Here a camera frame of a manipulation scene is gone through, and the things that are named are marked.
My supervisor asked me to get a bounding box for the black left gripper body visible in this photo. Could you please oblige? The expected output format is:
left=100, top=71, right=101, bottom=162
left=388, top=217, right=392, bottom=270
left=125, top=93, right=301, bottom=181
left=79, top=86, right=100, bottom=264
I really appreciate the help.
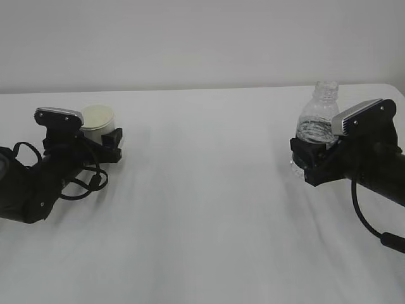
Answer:
left=34, top=126, right=103, bottom=177

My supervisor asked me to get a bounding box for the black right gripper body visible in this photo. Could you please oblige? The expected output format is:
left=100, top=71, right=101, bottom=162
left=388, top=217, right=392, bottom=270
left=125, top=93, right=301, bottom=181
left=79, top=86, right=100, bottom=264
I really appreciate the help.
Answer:
left=326, top=99, right=404, bottom=190

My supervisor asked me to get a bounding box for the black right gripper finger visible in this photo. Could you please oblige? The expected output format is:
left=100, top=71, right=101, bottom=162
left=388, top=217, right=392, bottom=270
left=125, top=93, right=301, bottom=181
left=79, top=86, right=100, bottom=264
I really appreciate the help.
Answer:
left=290, top=137, right=335, bottom=186

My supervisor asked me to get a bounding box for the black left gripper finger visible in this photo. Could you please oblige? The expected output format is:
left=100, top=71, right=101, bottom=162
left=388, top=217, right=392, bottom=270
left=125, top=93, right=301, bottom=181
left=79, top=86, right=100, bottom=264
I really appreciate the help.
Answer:
left=96, top=128, right=123, bottom=163

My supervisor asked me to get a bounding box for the white paper cup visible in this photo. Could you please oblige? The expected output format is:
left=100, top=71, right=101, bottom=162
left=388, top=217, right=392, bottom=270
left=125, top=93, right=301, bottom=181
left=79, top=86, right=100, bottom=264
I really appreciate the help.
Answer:
left=80, top=104, right=115, bottom=144

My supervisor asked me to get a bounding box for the clear water bottle green label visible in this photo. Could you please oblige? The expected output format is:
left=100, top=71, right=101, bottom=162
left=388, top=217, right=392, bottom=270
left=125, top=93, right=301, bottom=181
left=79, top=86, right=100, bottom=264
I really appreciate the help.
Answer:
left=290, top=81, right=339, bottom=180

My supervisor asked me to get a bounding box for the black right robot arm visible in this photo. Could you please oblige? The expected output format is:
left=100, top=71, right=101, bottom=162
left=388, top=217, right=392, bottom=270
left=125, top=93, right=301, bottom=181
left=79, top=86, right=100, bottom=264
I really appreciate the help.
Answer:
left=290, top=99, right=404, bottom=205

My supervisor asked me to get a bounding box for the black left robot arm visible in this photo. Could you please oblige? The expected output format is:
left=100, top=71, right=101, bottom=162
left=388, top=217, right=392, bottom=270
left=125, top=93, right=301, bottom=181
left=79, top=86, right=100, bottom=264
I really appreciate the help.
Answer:
left=1, top=108, right=123, bottom=224

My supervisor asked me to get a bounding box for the black left camera cable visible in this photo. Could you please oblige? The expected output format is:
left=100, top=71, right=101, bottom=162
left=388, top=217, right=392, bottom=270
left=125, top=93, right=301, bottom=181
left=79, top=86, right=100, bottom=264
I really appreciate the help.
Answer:
left=12, top=134, right=109, bottom=201

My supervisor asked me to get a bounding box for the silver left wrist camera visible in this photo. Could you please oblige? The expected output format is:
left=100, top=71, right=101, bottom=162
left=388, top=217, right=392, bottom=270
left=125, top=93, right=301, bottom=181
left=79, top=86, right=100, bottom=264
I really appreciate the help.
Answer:
left=34, top=107, right=84, bottom=129

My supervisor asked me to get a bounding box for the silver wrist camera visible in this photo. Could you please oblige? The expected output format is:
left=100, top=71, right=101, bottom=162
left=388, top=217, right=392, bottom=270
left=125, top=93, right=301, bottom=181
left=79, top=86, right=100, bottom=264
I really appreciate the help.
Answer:
left=332, top=99, right=383, bottom=137
left=34, top=107, right=84, bottom=129

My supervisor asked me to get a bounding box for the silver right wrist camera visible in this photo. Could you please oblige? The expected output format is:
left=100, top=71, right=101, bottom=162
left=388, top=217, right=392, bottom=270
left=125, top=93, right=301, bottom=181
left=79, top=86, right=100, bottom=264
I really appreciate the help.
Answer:
left=332, top=99, right=383, bottom=137

